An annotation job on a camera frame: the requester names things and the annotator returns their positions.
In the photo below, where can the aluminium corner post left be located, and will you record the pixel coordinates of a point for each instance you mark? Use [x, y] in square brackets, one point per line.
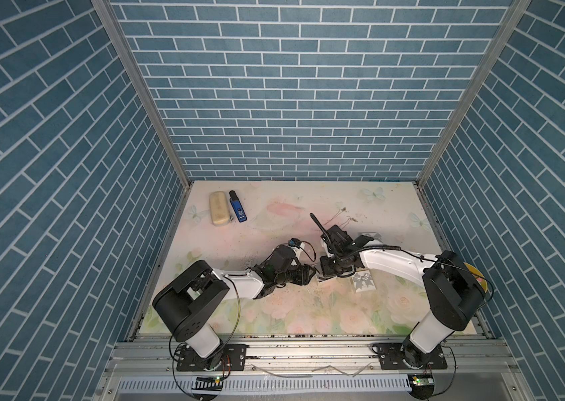
[113, 28]

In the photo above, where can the aluminium front rail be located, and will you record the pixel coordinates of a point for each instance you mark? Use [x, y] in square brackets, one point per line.
[323, 368]

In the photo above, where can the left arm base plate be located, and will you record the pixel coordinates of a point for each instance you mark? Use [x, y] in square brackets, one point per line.
[228, 358]

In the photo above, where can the yellow pen cup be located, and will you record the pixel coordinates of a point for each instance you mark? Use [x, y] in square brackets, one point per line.
[478, 276]

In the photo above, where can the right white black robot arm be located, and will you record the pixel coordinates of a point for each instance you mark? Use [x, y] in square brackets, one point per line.
[453, 291]

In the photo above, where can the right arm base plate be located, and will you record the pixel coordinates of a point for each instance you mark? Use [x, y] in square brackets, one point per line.
[403, 356]

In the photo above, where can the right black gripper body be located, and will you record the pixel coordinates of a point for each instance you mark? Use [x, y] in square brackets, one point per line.
[332, 266]

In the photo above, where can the aluminium corner post right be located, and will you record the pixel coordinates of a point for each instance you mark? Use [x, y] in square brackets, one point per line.
[512, 17]

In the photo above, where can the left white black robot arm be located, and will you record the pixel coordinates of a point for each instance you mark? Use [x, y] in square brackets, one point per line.
[186, 304]

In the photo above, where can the aluminium corner post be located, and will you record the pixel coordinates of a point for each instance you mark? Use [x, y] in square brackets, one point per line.
[113, 28]
[512, 17]

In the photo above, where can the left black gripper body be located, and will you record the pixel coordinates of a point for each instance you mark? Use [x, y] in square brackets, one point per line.
[295, 276]

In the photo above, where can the beige zippered pencil case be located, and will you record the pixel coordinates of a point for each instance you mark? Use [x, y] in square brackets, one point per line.
[219, 209]

